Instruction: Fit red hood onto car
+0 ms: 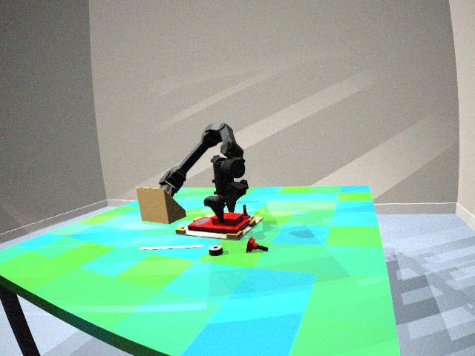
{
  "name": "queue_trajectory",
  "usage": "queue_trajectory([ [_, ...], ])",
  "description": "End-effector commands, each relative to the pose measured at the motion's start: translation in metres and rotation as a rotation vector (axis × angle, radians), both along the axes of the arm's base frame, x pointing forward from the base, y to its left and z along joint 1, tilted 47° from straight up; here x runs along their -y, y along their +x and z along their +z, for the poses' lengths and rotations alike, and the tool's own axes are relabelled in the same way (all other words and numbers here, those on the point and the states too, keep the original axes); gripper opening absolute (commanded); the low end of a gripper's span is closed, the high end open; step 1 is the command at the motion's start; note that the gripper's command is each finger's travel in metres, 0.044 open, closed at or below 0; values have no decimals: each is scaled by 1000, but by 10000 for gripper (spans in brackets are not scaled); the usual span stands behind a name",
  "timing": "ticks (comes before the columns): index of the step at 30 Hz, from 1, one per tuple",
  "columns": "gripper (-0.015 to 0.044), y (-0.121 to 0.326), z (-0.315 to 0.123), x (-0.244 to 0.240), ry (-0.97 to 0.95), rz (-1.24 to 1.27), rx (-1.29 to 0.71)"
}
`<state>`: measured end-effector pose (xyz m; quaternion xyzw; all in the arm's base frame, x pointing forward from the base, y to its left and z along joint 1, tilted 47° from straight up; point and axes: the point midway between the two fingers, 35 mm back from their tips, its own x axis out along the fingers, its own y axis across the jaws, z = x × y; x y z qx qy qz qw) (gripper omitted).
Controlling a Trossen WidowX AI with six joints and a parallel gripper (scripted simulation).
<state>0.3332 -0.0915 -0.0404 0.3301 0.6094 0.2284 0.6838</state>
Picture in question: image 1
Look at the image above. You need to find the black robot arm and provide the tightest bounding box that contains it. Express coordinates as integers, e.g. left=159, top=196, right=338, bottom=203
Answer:
left=159, top=123, right=249, bottom=197

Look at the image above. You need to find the small black tyre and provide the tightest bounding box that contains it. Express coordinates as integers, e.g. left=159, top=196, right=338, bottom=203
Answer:
left=209, top=245, right=223, bottom=256

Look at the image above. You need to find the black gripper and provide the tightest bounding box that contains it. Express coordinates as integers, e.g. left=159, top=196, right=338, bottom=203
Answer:
left=203, top=177, right=240, bottom=223

